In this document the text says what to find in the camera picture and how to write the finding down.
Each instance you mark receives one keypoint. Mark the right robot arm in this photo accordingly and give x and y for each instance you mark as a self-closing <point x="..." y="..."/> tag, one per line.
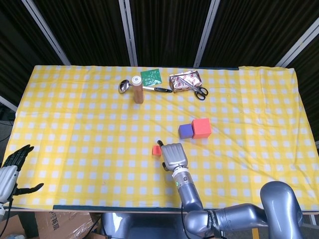
<point x="189" y="196"/>

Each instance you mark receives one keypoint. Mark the white frame post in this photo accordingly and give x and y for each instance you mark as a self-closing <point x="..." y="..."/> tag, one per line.
<point x="7" y="104"/>
<point x="299" y="44"/>
<point x="46" y="32"/>
<point x="207" y="32"/>
<point x="127" y="32"/>

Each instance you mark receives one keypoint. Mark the purple cube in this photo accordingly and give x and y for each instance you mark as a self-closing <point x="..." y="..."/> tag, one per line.
<point x="185" y="130"/>

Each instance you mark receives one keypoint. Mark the large orange cube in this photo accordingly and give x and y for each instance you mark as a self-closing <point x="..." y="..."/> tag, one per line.
<point x="202" y="128"/>

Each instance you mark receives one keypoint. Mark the brown bottle white cap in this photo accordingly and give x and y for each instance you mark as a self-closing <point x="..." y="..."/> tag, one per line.
<point x="137" y="92"/>

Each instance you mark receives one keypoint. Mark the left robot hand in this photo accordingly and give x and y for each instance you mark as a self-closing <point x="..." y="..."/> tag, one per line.
<point x="7" y="180"/>

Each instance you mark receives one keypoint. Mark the cardboard box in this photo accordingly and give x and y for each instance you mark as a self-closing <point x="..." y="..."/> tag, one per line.
<point x="62" y="224"/>

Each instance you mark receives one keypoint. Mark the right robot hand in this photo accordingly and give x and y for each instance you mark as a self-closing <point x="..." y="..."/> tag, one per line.
<point x="174" y="156"/>

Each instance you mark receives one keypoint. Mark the green packet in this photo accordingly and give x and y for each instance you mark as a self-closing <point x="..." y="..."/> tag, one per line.
<point x="151" y="76"/>

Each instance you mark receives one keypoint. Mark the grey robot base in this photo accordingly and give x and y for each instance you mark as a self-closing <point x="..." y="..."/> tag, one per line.
<point x="149" y="229"/>

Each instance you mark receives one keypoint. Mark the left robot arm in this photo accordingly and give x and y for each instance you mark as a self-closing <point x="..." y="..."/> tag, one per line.
<point x="1" y="211"/>

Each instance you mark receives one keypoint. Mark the yellow checkered tablecloth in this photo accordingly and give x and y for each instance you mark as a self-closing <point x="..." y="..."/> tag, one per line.
<point x="99" y="124"/>

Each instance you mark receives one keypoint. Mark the foil snack package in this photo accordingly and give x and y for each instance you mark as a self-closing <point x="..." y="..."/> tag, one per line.
<point x="183" y="83"/>

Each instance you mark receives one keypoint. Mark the small orange cube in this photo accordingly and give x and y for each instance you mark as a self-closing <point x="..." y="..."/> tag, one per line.
<point x="156" y="150"/>

